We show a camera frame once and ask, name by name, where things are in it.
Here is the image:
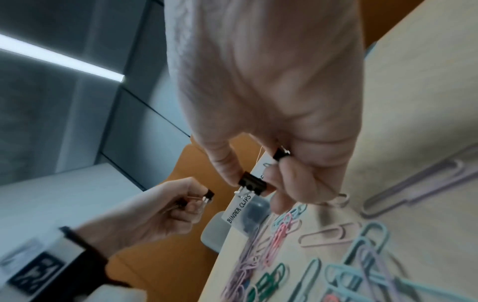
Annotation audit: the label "person's left hand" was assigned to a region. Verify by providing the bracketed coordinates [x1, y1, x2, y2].
[74, 176, 210, 258]

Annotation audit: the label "person's right hand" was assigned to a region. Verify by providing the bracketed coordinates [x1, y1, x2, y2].
[163, 0, 367, 215]

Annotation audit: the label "black binder clip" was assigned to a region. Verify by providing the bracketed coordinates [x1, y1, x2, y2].
[233, 171, 268, 198]
[272, 146, 292, 163]
[174, 190, 217, 210]

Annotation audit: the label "cluster of black binder clips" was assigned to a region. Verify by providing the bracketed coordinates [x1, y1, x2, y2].
[240, 199, 271, 231]

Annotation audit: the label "pile of colourful paper clips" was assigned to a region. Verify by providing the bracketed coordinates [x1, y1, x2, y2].
[220, 153, 478, 302]

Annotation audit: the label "black left wristband marker tiles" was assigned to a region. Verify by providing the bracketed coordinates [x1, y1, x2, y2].
[0, 225, 133, 302]

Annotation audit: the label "ceiling light strip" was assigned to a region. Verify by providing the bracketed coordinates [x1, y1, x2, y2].
[0, 33, 125, 83]

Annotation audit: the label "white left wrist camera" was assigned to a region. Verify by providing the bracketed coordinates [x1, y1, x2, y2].
[91, 283, 151, 302]

